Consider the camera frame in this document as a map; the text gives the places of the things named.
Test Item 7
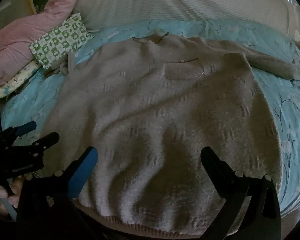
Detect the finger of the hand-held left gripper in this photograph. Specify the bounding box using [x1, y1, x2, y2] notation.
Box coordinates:
[8, 121, 38, 140]
[12, 131, 60, 156]

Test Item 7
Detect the green checkered pillow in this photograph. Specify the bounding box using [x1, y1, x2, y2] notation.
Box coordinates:
[29, 12, 95, 69]

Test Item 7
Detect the pink quilt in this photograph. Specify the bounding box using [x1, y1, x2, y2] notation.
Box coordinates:
[0, 0, 91, 87]

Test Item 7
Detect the person's left hand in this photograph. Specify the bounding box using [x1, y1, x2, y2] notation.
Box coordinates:
[0, 174, 25, 221]

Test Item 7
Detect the cream floral cloth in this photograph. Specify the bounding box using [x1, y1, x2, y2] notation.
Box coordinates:
[0, 61, 45, 100]

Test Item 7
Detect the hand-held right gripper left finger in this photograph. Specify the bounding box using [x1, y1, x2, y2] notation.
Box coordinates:
[15, 146, 99, 240]

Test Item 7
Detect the grey ribbed pillow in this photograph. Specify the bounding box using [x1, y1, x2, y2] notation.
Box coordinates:
[75, 0, 300, 49]

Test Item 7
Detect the blue floral bedsheet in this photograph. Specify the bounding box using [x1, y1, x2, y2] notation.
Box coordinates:
[0, 19, 300, 218]

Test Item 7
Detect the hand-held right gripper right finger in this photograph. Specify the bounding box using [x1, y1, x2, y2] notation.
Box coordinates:
[200, 146, 282, 240]

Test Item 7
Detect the beige knitted sweater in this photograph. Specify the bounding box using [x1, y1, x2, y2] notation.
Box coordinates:
[44, 32, 300, 236]

